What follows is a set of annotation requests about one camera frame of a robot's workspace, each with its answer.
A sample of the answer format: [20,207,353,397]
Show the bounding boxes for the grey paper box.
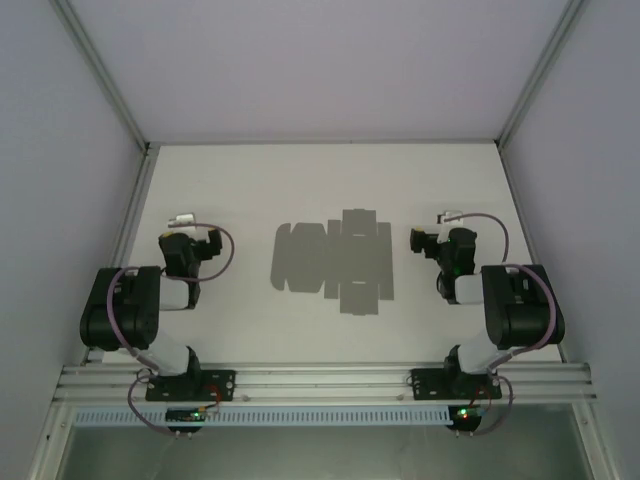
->
[270,208,394,316]

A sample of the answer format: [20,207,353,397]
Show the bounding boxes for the right circuit board green light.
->
[448,405,484,431]

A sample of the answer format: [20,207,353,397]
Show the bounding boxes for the circuit board green light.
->
[165,407,207,426]
[448,405,484,431]

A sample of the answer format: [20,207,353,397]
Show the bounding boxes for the left circuit board green light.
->
[165,407,207,426]

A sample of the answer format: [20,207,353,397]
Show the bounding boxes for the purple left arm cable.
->
[108,219,237,437]

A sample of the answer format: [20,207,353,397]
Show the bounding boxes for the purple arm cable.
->
[108,219,237,437]
[444,213,560,437]

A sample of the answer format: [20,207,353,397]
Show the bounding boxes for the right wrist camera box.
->
[437,209,464,246]

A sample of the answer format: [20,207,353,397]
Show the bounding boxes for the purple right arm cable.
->
[444,213,560,437]

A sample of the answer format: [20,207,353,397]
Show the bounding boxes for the aluminium table side rail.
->
[494,142,571,364]
[81,144,162,367]

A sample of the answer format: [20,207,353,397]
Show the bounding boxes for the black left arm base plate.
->
[144,368,237,402]

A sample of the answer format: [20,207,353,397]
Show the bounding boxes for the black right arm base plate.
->
[409,367,503,402]

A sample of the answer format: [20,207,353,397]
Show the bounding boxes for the aluminium mounting rail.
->
[52,363,599,404]

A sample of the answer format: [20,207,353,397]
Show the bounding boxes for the pale blue slotted cable duct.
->
[74,405,451,427]

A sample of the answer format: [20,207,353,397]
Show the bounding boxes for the aluminium frame post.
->
[48,0,153,153]
[496,0,587,146]

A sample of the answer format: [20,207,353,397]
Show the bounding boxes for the aluminium frame leg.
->
[27,403,77,480]
[572,399,617,480]

